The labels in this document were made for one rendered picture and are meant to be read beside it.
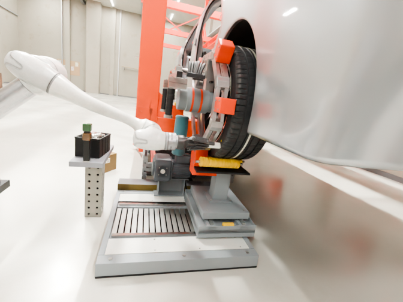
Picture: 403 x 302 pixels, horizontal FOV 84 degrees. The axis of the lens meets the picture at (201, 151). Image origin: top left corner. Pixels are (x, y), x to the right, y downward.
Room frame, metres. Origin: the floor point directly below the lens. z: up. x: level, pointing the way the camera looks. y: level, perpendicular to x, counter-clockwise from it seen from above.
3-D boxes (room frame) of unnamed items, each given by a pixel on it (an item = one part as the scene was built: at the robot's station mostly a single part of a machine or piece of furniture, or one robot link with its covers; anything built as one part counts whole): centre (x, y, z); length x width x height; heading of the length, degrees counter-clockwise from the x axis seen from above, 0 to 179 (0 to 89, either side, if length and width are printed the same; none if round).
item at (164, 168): (1.65, 0.15, 0.26); 0.42 x 0.18 x 0.35; 105
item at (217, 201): (1.41, -0.15, 0.32); 0.40 x 0.30 x 0.28; 15
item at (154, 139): (1.09, 0.27, 0.64); 0.16 x 0.13 x 0.11; 105
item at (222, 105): (1.06, -0.08, 0.85); 0.09 x 0.08 x 0.07; 15
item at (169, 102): (1.14, 0.19, 0.83); 0.04 x 0.04 x 0.16
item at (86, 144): (1.15, 0.61, 0.55); 0.03 x 0.03 x 0.21; 15
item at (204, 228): (1.41, -0.15, 0.13); 0.50 x 0.36 x 0.10; 15
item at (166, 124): (1.86, 0.15, 0.69); 0.52 x 0.17 x 0.35; 105
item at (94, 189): (1.37, 0.67, 0.21); 0.10 x 0.10 x 0.42; 15
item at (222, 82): (1.37, 0.01, 0.85); 0.54 x 0.07 x 0.54; 15
